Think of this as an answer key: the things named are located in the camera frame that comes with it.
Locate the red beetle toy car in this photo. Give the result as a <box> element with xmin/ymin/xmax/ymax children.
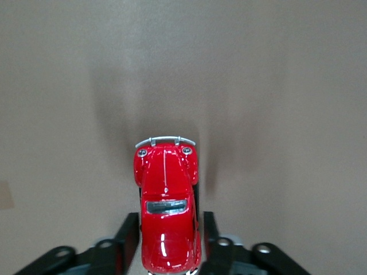
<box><xmin>133</xmin><ymin>135</ymin><xmax>203</xmax><ymax>275</ymax></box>

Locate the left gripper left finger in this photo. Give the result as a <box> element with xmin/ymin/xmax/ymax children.
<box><xmin>14</xmin><ymin>212</ymin><xmax>141</xmax><ymax>275</ymax></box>

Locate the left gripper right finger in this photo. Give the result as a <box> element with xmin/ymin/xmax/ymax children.
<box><xmin>200</xmin><ymin>211</ymin><xmax>312</xmax><ymax>275</ymax></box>

